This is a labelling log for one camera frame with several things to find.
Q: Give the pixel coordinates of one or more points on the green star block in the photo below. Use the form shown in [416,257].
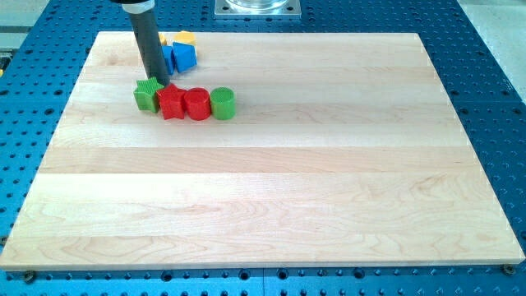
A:
[145,94]

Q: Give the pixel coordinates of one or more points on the red star block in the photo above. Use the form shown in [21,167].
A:
[171,102]

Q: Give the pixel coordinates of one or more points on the green cylinder block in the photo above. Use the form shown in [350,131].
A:
[223,103]

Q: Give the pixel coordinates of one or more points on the red cylinder block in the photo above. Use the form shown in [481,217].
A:
[197,101]

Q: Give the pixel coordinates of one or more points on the light wooden board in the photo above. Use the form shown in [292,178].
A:
[345,150]

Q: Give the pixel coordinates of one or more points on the blue cube block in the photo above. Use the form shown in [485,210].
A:
[185,55]

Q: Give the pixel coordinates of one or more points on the yellow cylinder block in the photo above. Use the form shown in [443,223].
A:
[185,37]

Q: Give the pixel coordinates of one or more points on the blue block behind rod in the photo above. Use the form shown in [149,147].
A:
[169,59]

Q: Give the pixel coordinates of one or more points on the yellow block behind rod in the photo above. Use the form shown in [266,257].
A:
[162,39]

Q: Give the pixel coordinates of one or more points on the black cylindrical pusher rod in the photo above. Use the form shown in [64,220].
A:
[145,29]

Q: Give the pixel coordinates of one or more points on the left front board screw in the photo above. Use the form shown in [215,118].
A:
[29,277]

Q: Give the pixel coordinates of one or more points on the board screw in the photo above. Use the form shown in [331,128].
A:
[29,277]
[508,270]

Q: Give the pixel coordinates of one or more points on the right front board screw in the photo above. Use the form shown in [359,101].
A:
[508,270]

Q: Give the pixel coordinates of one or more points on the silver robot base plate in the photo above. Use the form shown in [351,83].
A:
[233,8]

